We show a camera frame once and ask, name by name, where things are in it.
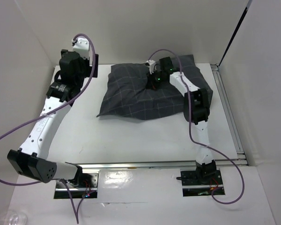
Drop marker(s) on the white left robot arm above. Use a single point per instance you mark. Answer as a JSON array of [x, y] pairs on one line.
[[30, 160]]

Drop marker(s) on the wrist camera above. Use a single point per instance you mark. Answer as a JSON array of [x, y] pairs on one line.
[[81, 46], [151, 65]]

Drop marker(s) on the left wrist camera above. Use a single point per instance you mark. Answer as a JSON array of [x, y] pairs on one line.
[[81, 46]]

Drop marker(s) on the dark grey checked pillowcase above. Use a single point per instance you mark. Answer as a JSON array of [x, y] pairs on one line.
[[127, 95]]

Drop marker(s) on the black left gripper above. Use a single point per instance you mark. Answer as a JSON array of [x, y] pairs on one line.
[[89, 68]]

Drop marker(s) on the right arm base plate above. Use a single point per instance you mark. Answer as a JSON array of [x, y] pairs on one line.
[[193, 186]]

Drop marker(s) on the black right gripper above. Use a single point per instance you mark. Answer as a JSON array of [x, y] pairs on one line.
[[151, 85]]

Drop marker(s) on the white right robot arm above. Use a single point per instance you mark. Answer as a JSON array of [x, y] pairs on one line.
[[196, 112]]

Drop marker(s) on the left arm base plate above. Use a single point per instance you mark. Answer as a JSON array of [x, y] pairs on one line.
[[87, 187]]

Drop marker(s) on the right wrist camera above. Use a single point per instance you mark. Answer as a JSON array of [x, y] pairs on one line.
[[151, 65]]

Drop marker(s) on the clear plastic object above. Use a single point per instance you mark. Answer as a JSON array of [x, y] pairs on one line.
[[12, 217]]

